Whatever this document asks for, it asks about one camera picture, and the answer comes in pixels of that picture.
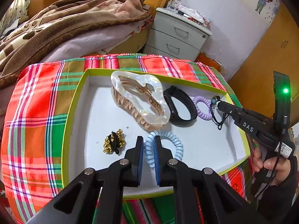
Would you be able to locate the clear glass container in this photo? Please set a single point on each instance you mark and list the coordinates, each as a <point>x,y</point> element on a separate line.
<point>174,4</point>

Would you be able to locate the orange bag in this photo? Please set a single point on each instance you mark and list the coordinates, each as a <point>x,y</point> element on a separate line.
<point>209,61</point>

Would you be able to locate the person's right hand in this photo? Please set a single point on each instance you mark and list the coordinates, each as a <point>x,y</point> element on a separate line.
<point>280,170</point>

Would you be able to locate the spotted curtain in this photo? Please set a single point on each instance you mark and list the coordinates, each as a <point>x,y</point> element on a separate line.
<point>16,11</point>

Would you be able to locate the grey nightstand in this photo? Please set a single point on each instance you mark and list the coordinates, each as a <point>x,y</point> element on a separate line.
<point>172,35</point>

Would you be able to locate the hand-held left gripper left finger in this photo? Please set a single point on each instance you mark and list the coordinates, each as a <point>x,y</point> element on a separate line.
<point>140,161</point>

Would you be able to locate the person's right forearm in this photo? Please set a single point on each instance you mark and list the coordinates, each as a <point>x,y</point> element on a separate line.
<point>278,198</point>

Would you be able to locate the black wristband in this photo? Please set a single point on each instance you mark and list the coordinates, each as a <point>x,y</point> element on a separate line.
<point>172,114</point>

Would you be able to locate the pile of small packets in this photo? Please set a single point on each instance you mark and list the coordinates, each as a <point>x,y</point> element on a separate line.
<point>198,17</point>

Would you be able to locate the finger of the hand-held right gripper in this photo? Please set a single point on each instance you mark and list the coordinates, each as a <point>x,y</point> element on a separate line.
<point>230,114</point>
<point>230,107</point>

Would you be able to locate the plaid cloth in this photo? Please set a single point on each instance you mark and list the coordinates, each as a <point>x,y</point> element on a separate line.
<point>35,121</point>

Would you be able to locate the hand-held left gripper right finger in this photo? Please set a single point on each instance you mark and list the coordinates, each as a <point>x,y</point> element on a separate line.
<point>157,161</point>

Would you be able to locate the pearl white hair claw clip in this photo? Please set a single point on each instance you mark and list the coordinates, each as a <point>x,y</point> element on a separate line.
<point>130,95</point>

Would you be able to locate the brown patterned blanket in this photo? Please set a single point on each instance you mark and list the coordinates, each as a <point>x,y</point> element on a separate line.
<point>58,23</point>

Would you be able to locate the yellow-green cardboard box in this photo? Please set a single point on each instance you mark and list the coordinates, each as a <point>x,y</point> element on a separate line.
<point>98,112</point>

